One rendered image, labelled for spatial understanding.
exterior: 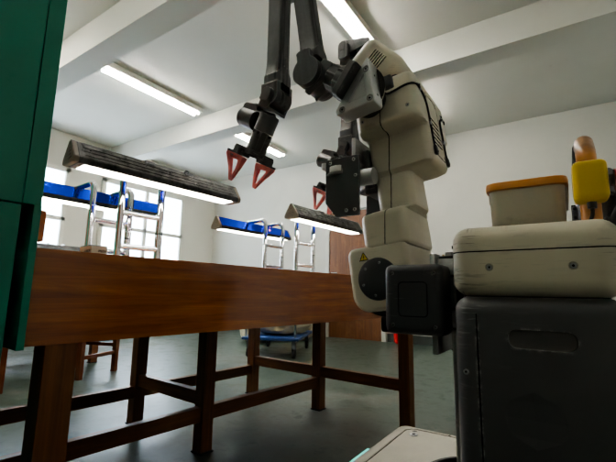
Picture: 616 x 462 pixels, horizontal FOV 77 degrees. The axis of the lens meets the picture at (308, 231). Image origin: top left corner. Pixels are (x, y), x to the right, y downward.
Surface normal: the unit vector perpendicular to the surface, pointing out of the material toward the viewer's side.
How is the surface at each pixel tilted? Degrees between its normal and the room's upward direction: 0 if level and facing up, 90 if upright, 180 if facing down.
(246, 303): 90
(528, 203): 92
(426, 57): 90
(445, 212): 90
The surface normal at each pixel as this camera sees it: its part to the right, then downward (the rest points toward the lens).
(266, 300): 0.79, -0.08
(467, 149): -0.55, -0.14
